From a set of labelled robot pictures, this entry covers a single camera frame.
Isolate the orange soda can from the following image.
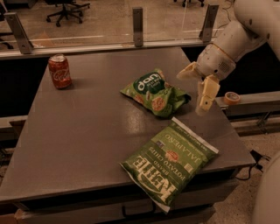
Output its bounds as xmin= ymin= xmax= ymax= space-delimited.
xmin=48 ymin=54 xmax=72 ymax=89

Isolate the right metal bracket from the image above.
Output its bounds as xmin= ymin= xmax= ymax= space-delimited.
xmin=199 ymin=4 xmax=219 ymax=43

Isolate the middle metal bracket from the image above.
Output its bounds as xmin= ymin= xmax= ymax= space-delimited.
xmin=133 ymin=7 xmax=144 ymax=47

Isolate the roll of tape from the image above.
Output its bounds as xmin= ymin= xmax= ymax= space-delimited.
xmin=223 ymin=92 xmax=241 ymax=105

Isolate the black drawer handle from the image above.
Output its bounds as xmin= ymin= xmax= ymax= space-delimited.
xmin=122 ymin=200 xmax=156 ymax=218

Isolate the left metal bracket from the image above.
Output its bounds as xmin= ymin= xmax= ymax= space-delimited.
xmin=4 ymin=12 xmax=33 ymax=54

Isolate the green jalapeno chip bag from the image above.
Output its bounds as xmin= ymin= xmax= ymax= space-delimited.
xmin=121 ymin=118 xmax=219 ymax=213

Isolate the black floor cable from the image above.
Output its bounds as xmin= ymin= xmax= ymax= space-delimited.
xmin=234 ymin=150 xmax=272 ymax=182

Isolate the metal bracket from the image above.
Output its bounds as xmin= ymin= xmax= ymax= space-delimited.
xmin=133 ymin=7 xmax=144 ymax=47
xmin=4 ymin=12 xmax=33 ymax=54
xmin=199 ymin=4 xmax=219 ymax=43

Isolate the glass barrier panel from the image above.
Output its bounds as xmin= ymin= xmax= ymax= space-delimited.
xmin=1 ymin=0 xmax=235 ymax=53

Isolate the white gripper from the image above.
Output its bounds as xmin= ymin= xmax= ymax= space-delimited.
xmin=177 ymin=44 xmax=236 ymax=116

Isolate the black office chair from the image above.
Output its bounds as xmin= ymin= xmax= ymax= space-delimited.
xmin=44 ymin=0 xmax=90 ymax=27

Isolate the green rice chip bag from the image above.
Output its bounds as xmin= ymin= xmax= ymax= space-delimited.
xmin=121 ymin=68 xmax=192 ymax=118

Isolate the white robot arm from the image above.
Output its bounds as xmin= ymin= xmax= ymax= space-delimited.
xmin=178 ymin=0 xmax=280 ymax=224

